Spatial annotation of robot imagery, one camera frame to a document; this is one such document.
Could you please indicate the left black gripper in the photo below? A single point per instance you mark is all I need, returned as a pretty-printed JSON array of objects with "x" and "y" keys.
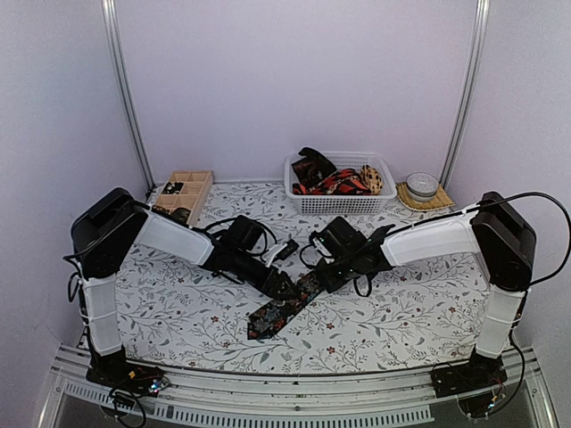
[{"x": 275, "y": 292}]

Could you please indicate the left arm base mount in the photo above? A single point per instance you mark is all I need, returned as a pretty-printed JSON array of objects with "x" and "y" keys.
[{"x": 116, "y": 372}]

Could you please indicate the rolled tie with white dots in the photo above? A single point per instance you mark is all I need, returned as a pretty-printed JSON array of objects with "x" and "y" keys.
[{"x": 171, "y": 188}]

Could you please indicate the right aluminium frame post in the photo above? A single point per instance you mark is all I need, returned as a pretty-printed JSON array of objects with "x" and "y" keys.
[{"x": 474, "y": 59}]

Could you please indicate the red black tie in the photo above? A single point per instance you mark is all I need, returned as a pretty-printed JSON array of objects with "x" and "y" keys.
[{"x": 343, "y": 182}]

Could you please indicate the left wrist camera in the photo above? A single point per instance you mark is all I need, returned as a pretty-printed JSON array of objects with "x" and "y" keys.
[{"x": 279, "y": 251}]

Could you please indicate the floral tablecloth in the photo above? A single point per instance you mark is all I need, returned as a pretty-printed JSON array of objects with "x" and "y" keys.
[{"x": 162, "y": 307}]

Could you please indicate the front aluminium rail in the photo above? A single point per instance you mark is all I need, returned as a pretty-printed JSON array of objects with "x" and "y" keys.
[{"x": 346, "y": 388}]

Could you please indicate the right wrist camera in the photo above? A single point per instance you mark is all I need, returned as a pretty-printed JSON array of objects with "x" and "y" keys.
[{"x": 317, "y": 242}]

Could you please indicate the white plastic basket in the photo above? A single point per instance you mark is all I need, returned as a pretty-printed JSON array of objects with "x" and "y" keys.
[{"x": 342, "y": 204}]

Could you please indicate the dark patterned tie in basket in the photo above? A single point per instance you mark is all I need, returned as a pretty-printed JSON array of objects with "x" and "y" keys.
[{"x": 312, "y": 168}]

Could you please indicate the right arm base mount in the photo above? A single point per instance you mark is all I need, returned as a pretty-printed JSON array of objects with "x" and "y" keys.
[{"x": 477, "y": 373}]

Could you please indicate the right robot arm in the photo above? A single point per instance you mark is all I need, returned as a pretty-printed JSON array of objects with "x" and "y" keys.
[{"x": 492, "y": 229}]

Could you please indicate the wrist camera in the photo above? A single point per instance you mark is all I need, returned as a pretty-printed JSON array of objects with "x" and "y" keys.
[
  {"x": 279, "y": 251},
  {"x": 317, "y": 242}
]

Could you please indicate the ceramic bowl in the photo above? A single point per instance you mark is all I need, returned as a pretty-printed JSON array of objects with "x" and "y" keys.
[{"x": 421, "y": 186}]

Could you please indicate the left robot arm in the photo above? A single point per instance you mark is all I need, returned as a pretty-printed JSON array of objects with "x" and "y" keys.
[{"x": 111, "y": 230}]

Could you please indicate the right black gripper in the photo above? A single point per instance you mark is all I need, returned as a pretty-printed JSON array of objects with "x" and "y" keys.
[{"x": 330, "y": 282}]

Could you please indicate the rolled dark tie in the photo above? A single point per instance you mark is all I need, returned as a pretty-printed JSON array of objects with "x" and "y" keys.
[{"x": 181, "y": 215}]

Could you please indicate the bamboo coaster mat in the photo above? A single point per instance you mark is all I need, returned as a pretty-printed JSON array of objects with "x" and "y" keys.
[{"x": 440, "y": 200}]

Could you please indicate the aluminium frame post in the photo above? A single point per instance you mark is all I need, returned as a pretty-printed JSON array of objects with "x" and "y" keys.
[
  {"x": 474, "y": 59},
  {"x": 112, "y": 30}
]

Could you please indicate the yellow spotted tie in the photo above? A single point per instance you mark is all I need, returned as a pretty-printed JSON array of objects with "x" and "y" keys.
[{"x": 371, "y": 178}]

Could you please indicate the left aluminium frame post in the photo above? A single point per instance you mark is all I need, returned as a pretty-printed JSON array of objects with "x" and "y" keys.
[{"x": 112, "y": 30}]

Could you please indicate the wooden compartment box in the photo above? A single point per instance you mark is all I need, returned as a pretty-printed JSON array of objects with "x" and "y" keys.
[{"x": 193, "y": 196}]

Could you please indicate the dark floral tie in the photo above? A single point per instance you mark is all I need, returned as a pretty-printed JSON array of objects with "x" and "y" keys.
[{"x": 270, "y": 319}]

